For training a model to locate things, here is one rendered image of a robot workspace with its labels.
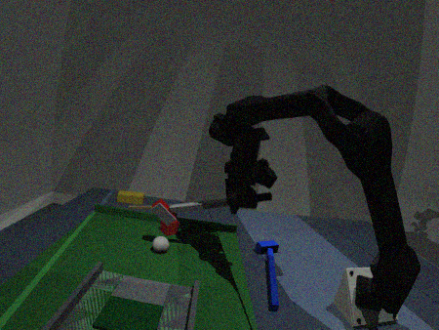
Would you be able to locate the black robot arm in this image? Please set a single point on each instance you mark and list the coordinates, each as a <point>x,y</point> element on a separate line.
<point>365,145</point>

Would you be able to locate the white golf ball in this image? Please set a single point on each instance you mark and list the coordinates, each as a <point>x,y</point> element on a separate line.
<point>160,244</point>

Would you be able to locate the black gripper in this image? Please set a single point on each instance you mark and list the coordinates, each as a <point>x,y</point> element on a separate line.
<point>239,193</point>

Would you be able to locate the green putting mat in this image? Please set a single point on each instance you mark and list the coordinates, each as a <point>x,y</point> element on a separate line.
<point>33,295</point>

